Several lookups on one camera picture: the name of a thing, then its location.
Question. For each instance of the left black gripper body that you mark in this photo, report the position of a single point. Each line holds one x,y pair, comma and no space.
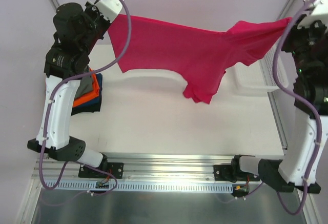
101,26

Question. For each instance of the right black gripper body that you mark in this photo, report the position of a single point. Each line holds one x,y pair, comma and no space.
292,38

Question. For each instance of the pink t shirt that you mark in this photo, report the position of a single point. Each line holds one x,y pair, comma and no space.
200,56

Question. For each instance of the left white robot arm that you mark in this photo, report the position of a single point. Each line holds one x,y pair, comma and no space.
77,31

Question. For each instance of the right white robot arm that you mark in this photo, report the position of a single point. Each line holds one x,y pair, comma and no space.
298,167

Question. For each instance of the blue t shirt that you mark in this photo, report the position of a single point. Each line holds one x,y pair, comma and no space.
100,81

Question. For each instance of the white plastic basket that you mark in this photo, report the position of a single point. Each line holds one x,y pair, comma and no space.
256,79

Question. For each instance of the orange t shirt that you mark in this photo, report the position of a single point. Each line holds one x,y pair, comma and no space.
94,93

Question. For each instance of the black t shirt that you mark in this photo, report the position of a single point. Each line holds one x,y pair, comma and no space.
86,109

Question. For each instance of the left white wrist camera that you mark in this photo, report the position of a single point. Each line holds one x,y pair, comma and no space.
109,9

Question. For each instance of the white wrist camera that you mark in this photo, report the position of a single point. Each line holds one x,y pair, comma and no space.
316,11
109,9

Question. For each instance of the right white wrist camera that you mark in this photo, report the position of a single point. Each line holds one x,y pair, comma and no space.
316,11

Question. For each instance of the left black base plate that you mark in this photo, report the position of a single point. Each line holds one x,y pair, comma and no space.
115,168

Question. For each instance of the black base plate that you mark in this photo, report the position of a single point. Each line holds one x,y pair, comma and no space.
115,168
227,173

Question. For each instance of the aluminium rail frame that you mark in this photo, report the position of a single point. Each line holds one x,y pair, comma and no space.
146,123

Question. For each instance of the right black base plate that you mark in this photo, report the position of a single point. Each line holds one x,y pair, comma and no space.
227,173

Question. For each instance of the white slotted cable duct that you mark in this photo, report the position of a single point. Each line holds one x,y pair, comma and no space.
139,186

